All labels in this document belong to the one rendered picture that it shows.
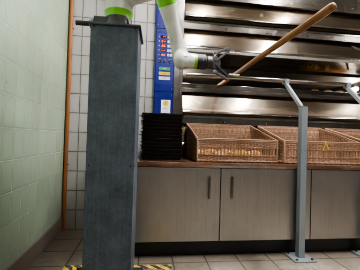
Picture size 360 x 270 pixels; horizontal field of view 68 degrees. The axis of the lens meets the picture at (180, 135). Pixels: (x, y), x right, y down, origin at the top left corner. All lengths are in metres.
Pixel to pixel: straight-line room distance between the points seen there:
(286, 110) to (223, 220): 1.17
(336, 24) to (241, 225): 1.95
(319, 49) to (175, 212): 1.90
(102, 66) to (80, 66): 1.08
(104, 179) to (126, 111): 0.30
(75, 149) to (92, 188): 1.06
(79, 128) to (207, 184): 1.10
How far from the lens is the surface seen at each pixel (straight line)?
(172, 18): 1.72
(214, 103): 2.24
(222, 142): 1.74
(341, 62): 2.63
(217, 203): 1.71
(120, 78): 1.18
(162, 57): 2.22
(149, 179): 1.62
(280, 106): 2.45
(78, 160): 2.22
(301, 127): 1.83
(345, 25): 2.93
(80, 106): 2.22
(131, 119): 1.15
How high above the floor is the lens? 0.72
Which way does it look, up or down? 1 degrees up
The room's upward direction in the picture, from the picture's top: 2 degrees clockwise
